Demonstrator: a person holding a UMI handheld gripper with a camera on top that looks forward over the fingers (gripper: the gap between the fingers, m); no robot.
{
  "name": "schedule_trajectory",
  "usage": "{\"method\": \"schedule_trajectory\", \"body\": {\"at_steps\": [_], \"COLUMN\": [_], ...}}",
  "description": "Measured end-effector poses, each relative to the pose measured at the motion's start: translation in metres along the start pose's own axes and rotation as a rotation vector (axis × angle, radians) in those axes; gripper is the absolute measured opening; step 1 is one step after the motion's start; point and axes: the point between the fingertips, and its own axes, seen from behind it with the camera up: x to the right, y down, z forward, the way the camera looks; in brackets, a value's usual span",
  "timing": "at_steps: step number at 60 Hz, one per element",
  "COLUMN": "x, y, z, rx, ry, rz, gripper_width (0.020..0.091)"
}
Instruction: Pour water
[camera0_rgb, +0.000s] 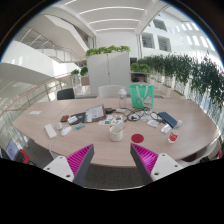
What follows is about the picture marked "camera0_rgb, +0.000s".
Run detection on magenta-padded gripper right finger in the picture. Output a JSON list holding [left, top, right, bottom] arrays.
[[130, 143, 184, 185]]

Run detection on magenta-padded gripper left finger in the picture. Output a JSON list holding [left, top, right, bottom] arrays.
[[43, 143, 95, 187]]

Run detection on clear red-labelled water bottle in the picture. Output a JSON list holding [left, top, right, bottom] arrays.
[[167, 119, 184, 145]]

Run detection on flat round red coaster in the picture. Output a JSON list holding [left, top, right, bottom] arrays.
[[130, 133, 145, 144]]

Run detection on white computer mouse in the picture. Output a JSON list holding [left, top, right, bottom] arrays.
[[60, 125, 73, 137]]

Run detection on white paper packet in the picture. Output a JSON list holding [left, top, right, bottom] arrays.
[[146, 119, 161, 129], [160, 123, 173, 135]]

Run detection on white power strip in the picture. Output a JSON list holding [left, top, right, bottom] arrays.
[[44, 123, 58, 140]]

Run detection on red chair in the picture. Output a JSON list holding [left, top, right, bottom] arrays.
[[18, 148, 31, 164]]

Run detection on small white card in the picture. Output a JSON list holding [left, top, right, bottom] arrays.
[[67, 115, 79, 125]]

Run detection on black folder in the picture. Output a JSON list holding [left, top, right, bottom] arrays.
[[68, 112, 87, 125]]

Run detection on white mug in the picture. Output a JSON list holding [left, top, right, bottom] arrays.
[[109, 124, 125, 143]]

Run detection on open paper notebook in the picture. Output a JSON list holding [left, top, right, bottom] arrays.
[[84, 104, 107, 124]]

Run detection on colourful sticker sheet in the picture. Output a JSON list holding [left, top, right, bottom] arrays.
[[98, 114, 124, 127]]

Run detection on black chair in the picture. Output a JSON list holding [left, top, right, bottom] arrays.
[[56, 87, 76, 101]]

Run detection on green cat-print tote bag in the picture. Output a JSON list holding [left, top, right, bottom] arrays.
[[129, 83, 156, 110]]

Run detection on clear bottle with white cap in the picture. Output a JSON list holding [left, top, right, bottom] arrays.
[[118, 86, 128, 109]]

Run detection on white chair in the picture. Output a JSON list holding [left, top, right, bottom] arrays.
[[97, 84, 124, 99]]

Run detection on long hedge of green plants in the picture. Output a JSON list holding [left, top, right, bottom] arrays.
[[137, 53, 224, 108]]

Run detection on planter with green plants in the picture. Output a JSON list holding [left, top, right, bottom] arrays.
[[70, 66, 89, 87]]

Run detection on low planter box with plants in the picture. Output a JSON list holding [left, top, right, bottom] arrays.
[[130, 62, 151, 84]]

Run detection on white cabinet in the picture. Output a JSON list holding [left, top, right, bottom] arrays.
[[86, 51, 131, 96]]

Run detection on green plants atop cabinet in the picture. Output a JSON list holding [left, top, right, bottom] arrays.
[[85, 45, 132, 58]]

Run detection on ceiling light strips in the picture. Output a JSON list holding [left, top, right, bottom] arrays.
[[63, 0, 146, 33]]

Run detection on white power cable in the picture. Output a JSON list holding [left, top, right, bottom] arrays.
[[48, 137, 59, 158]]

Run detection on tangle of black cables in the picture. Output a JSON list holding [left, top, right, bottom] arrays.
[[124, 107, 163, 123]]

